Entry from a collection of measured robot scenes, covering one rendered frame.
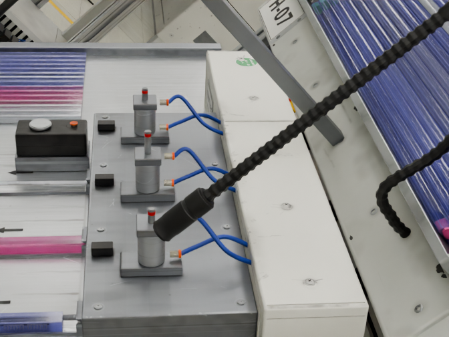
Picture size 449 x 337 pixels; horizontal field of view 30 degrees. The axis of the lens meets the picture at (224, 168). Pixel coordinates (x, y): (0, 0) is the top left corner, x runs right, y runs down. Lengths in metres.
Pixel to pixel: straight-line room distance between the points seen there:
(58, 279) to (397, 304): 0.31
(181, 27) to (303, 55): 1.01
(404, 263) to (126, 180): 0.28
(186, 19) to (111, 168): 1.24
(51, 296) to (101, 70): 0.49
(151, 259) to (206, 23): 1.41
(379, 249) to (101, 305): 0.24
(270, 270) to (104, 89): 0.53
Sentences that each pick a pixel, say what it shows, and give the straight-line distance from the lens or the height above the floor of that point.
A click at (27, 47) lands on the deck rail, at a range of 1.23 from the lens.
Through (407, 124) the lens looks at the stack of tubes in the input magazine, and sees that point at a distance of 0.76.
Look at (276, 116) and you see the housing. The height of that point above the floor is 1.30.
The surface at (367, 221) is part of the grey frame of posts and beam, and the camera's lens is 0.75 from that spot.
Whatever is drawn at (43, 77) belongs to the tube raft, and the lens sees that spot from 1.13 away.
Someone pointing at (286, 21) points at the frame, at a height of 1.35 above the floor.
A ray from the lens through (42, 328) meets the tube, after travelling 0.72.
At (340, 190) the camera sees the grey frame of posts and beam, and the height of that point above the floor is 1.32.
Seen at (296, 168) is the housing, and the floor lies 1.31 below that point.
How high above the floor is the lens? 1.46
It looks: 15 degrees down
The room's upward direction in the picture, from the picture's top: 52 degrees clockwise
